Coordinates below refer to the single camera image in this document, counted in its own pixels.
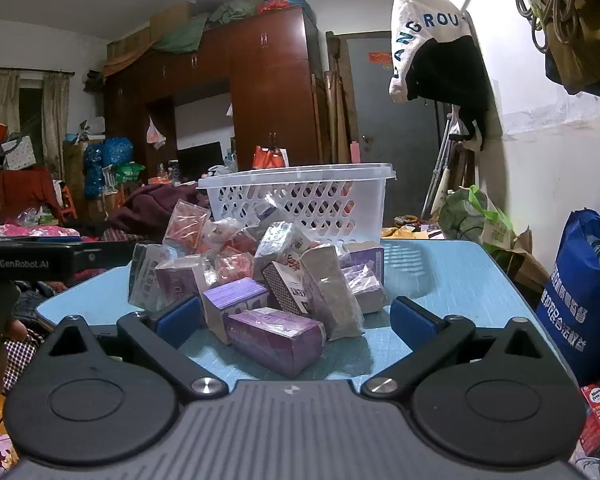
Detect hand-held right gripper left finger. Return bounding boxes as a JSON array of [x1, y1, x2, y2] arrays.
[[45, 294, 229, 403]]

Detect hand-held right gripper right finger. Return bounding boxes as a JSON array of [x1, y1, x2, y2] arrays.
[[361, 296, 551, 402]]

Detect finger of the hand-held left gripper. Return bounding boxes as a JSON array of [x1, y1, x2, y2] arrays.
[[73, 241, 135, 273]]

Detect white plastic basket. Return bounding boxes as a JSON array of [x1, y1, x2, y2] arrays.
[[197, 162, 398, 247]]

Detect maroon cloth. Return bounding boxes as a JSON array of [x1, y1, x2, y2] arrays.
[[106, 181, 212, 243]]

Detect red cloth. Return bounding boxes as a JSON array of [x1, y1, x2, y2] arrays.
[[0, 167, 63, 226]]

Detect blue plastic bags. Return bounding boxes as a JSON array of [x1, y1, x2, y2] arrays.
[[83, 136, 134, 198]]

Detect checked cloth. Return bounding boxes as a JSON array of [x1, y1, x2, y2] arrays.
[[2, 332, 48, 393]]

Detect white spotted gift box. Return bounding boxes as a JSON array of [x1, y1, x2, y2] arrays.
[[1, 135, 37, 172]]

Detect green and white bag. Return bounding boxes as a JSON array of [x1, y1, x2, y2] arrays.
[[437, 185, 516, 256]]

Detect small white plastic bag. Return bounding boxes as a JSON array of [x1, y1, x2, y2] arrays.
[[146, 117, 167, 150]]

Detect black monitor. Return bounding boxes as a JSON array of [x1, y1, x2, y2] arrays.
[[177, 141, 224, 182]]

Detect beige curtain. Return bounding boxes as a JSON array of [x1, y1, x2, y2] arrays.
[[0, 69, 71, 181]]

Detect metal crutches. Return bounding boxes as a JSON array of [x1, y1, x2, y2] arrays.
[[427, 105, 468, 213]]

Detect blue plastic container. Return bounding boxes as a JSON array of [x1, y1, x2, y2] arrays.
[[536, 208, 600, 387]]

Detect orange plastic bag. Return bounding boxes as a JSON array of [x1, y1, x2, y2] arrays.
[[252, 145, 289, 170]]

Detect grey door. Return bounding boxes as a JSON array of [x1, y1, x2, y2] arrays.
[[337, 30, 448, 223]]

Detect brown wooden wardrobe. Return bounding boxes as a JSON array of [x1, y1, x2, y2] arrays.
[[102, 6, 326, 196]]

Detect cardboard boxes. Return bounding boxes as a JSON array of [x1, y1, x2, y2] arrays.
[[106, 1, 197, 61]]

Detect green cloth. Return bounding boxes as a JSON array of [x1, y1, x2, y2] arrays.
[[152, 0, 261, 55]]

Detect white blue plastic bag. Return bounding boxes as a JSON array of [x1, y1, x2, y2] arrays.
[[388, 0, 496, 153]]

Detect olive hanging bag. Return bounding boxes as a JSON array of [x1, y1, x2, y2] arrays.
[[544, 0, 600, 95]]

